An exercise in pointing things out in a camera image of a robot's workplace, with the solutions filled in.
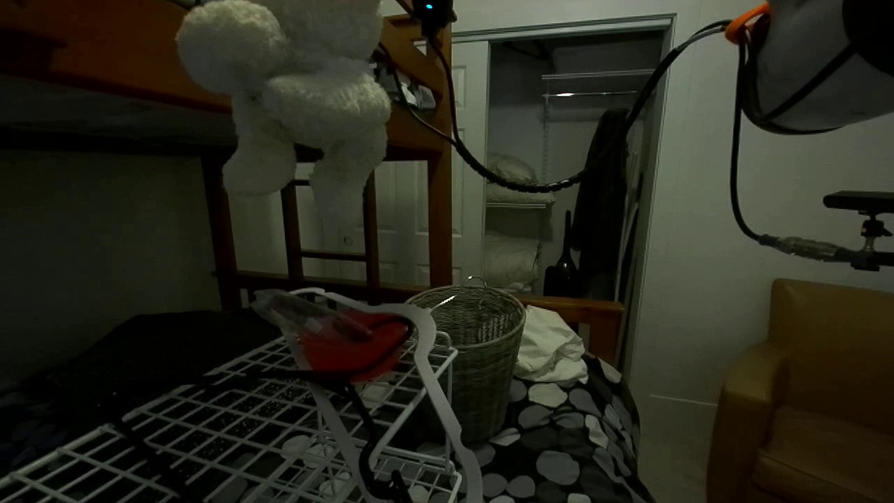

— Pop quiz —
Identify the white panel door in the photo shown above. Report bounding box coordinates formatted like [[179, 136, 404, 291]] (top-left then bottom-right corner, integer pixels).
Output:
[[229, 155, 437, 291]]

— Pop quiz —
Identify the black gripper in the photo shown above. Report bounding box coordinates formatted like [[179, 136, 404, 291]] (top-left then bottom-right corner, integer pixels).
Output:
[[404, 0, 461, 41]]

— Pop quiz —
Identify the black pebble pattern bedspread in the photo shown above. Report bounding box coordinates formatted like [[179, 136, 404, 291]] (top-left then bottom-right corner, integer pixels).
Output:
[[277, 352, 655, 503]]

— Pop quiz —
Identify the brown wooden bunk bed frame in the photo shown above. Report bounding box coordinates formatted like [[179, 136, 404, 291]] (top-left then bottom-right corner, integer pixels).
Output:
[[0, 0, 627, 369]]

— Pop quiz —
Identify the white wire mesh shelf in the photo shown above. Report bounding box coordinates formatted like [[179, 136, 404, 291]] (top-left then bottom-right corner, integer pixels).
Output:
[[0, 317, 467, 503]]

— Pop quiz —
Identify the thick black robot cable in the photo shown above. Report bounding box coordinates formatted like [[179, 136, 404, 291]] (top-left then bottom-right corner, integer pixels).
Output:
[[372, 16, 749, 199]]

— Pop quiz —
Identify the white plush teddy bear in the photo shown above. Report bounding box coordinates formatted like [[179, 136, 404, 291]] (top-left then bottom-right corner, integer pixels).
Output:
[[172, 0, 395, 204]]

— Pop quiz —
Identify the white folded closet bedding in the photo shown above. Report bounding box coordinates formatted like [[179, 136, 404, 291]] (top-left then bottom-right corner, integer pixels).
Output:
[[481, 150, 543, 294]]

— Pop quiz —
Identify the woven wicker basket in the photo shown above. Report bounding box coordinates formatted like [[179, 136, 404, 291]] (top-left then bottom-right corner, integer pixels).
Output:
[[402, 281, 531, 446]]

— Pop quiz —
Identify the white crumpled cloth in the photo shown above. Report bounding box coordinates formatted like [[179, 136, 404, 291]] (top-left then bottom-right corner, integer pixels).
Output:
[[511, 301, 592, 389]]

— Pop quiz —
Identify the black cable with grey sleeve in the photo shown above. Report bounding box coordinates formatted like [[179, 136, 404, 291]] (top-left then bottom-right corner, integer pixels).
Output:
[[726, 35, 882, 274]]

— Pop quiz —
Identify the white closet shelf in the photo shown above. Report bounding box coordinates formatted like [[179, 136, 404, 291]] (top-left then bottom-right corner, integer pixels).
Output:
[[539, 63, 664, 97]]

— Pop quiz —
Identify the black blanket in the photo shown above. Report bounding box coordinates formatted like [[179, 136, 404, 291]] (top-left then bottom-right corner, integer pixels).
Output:
[[0, 308, 285, 471]]

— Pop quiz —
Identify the white plastic hanger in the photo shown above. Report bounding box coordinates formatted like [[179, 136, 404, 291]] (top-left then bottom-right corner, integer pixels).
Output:
[[285, 285, 488, 503]]

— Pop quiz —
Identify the orange cable strap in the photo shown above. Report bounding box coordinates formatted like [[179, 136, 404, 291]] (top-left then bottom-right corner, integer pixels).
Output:
[[720, 0, 775, 48]]

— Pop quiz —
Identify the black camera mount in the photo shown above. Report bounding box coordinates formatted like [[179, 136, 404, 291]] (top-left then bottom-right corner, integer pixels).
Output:
[[820, 187, 894, 275]]

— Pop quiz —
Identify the black hanging jacket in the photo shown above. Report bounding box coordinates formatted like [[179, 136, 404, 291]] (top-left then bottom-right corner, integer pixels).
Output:
[[567, 106, 648, 301]]

